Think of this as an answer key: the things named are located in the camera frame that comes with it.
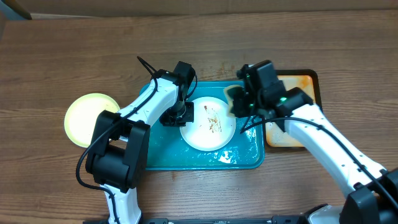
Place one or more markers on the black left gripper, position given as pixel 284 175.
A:
pixel 166 121

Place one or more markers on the yellow green sponge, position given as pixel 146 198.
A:
pixel 235 98

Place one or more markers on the yellow plate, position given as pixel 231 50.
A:
pixel 80 118

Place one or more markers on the white plate with brown smears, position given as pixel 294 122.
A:
pixel 211 128

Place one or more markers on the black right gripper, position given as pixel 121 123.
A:
pixel 247 114

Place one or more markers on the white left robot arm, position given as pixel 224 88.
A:
pixel 117 154

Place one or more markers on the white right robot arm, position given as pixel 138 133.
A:
pixel 370 190

